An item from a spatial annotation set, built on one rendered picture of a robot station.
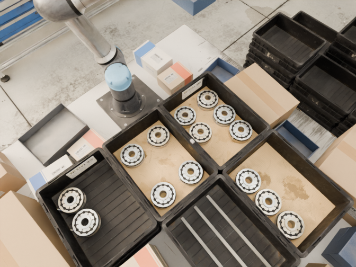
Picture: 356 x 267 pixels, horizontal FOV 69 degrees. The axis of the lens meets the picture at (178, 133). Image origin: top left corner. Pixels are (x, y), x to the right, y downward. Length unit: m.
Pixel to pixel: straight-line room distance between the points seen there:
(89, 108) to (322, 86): 1.57
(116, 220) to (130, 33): 2.09
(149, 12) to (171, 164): 2.14
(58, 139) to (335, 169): 1.24
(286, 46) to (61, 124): 1.57
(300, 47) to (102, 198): 1.65
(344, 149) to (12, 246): 1.33
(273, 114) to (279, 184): 0.32
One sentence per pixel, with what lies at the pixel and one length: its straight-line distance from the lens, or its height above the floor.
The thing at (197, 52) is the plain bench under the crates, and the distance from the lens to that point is 1.64.
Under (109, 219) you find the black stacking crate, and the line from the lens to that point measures 1.13.
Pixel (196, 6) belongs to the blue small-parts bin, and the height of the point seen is 1.11.
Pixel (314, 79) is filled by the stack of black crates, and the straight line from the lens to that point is 2.12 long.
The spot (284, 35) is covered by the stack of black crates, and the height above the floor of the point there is 0.49.
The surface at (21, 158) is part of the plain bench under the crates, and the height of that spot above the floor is 0.70.
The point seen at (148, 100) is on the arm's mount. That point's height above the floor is 0.75.
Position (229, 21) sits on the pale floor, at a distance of 2.92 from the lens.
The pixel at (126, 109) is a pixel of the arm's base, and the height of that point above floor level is 0.78.
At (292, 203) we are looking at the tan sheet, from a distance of 1.17.
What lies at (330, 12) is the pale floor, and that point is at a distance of 3.32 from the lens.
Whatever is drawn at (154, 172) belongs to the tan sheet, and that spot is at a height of 0.83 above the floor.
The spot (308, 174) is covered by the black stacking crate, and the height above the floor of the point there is 0.87.
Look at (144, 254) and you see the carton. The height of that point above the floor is 0.92.
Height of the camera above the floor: 1.90
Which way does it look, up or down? 65 degrees down
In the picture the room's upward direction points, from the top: 3 degrees counter-clockwise
